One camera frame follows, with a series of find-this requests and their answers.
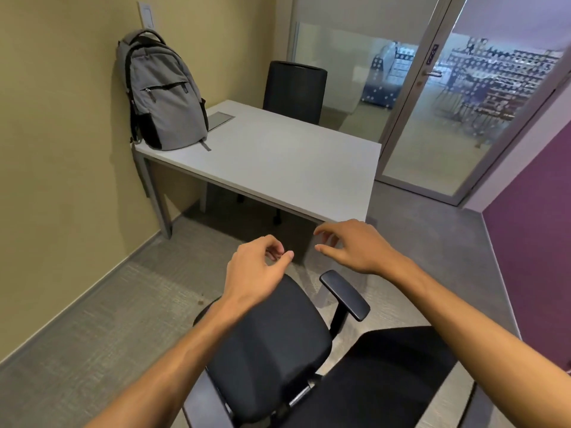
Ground person's right hand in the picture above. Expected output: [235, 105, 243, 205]
[313, 219, 402, 277]

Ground person's left hand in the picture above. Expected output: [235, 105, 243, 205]
[221, 235, 295, 311]

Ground person's left forearm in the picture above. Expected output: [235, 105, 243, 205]
[84, 295, 268, 428]

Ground person's right forearm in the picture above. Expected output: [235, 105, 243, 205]
[387, 251, 571, 376]

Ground black office chair with armrest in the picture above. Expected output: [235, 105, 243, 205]
[182, 270, 492, 428]

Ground white office table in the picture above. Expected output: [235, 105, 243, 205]
[132, 100, 382, 239]

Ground black mesh office chair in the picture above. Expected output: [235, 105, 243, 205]
[236, 60, 328, 226]

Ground blue dotted display stand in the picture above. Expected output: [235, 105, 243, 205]
[360, 43, 418, 110]

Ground frosted glass partition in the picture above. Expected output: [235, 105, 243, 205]
[289, 0, 443, 144]

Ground grey backpack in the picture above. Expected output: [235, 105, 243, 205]
[117, 29, 212, 152]

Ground shelves of small items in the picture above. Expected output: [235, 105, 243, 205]
[434, 37, 564, 132]

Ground glass door with metal frame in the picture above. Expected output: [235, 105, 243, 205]
[376, 0, 571, 206]

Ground grey table cable hatch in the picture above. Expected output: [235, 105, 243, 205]
[206, 111, 236, 132]

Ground white wall switch plate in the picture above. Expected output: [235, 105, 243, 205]
[137, 1, 155, 30]

